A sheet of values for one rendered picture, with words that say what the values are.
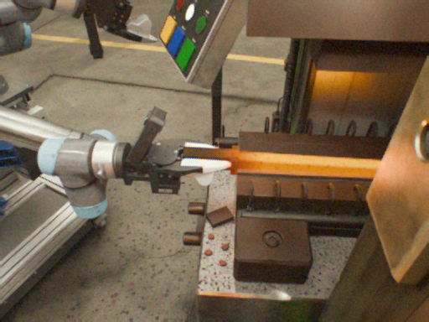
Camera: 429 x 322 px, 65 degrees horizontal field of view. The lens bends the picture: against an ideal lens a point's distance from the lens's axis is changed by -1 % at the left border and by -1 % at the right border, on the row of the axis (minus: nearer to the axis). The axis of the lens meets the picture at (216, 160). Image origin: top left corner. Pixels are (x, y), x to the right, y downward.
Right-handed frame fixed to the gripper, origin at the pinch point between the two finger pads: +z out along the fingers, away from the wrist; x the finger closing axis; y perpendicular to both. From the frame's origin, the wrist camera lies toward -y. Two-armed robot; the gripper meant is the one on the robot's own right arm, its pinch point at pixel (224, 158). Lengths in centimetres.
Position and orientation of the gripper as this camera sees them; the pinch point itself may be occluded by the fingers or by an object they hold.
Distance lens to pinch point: 63.2
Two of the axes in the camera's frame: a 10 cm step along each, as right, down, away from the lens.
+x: -0.7, 6.7, -7.4
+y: -0.1, 7.4, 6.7
